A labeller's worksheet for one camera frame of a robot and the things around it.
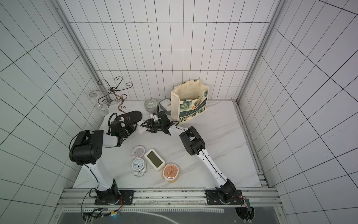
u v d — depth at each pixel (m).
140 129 0.97
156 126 0.94
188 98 1.05
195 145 0.69
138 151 0.88
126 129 0.88
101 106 0.89
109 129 0.79
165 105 1.14
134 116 1.13
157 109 0.94
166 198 0.74
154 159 0.82
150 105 1.11
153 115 1.01
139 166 0.80
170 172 0.79
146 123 0.96
